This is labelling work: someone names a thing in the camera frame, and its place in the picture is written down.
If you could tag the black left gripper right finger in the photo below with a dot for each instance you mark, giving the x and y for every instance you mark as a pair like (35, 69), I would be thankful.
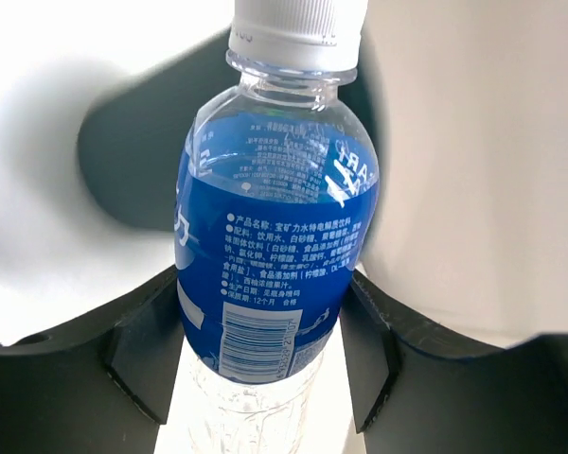
(418, 387)

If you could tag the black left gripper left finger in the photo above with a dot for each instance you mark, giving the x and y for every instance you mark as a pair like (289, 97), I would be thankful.
(100, 383)

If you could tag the dark teal plastic bin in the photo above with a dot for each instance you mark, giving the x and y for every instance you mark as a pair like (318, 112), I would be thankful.
(130, 141)

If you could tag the clear bottle blue Pocari label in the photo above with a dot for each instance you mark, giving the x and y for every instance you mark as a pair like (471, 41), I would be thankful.
(277, 185)

